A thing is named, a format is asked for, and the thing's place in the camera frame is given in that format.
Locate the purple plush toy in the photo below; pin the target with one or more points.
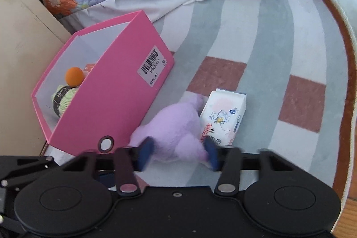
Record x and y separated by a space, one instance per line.
173 129

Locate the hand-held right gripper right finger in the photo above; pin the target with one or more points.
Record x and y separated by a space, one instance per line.
212 155

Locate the beige wooden cabinet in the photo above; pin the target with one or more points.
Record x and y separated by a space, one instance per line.
25 59

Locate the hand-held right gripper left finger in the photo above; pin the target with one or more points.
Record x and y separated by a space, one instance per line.
145 153

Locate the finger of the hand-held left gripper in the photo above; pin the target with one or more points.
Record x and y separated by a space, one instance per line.
25 168

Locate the green yarn ball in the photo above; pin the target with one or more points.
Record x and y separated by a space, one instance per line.
65 100

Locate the orange makeup sponge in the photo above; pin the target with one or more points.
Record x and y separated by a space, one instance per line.
74 76

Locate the pink cardboard box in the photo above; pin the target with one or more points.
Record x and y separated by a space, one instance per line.
117 93

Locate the striped rug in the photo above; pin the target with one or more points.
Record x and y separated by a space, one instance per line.
273 45

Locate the white tissue packet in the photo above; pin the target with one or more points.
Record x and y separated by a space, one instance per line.
223 115

